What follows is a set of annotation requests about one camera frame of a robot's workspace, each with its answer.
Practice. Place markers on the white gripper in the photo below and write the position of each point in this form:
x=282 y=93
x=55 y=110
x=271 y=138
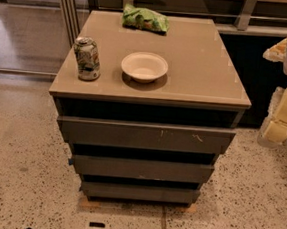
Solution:
x=276 y=129

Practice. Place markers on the grey bottom drawer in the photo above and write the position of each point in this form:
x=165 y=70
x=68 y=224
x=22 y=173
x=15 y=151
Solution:
x=142 y=193

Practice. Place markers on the grey drawer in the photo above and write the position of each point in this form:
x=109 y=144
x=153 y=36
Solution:
x=142 y=193
x=143 y=170
x=124 y=134

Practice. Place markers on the grey middle drawer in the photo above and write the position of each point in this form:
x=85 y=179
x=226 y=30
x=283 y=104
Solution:
x=143 y=170

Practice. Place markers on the grey drawer cabinet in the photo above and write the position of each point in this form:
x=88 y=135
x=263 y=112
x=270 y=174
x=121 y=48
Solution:
x=200 y=89

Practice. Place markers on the grey top drawer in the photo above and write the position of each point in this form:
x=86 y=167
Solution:
x=124 y=134

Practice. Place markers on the white paper bowl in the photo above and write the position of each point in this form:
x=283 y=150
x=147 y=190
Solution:
x=144 y=67

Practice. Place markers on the green chip bag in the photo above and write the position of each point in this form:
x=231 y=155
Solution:
x=144 y=19

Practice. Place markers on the green white soda can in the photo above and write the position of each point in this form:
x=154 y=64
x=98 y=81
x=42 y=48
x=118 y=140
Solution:
x=86 y=53

